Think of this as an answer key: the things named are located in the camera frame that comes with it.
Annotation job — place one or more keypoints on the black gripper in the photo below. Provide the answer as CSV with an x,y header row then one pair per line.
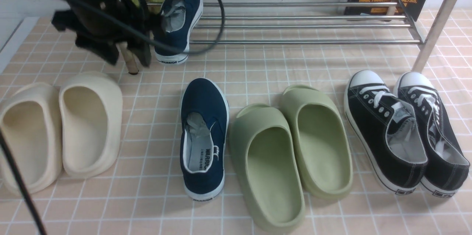
x,y
100,25

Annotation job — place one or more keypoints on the navy canvas shoe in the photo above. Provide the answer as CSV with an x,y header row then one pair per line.
x,y
205,122
178,18

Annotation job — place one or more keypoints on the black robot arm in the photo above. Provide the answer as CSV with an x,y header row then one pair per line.
x,y
100,25

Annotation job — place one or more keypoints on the metal shoe rack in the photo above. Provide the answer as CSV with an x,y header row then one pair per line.
x,y
397,16

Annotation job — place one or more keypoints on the right cream foam slipper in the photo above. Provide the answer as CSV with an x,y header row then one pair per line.
x,y
91,105

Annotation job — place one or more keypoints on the cream foam slipper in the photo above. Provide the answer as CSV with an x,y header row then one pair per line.
x,y
32,128
91,105

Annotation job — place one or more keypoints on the left cream foam slipper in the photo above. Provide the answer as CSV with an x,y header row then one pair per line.
x,y
32,128

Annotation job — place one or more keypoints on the left green foam slipper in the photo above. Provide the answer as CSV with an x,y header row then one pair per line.
x,y
264,161

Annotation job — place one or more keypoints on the green foam slipper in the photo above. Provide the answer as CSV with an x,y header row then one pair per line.
x,y
322,149
264,161

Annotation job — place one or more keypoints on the right green foam slipper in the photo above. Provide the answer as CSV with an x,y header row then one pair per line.
x,y
322,149

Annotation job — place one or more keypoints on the left black canvas sneaker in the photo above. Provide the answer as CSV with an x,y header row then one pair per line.
x,y
388,130

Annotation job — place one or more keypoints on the black canvas sneaker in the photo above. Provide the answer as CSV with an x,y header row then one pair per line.
x,y
447,167
388,130

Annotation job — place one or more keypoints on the right black canvas sneaker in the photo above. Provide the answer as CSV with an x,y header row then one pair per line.
x,y
447,167

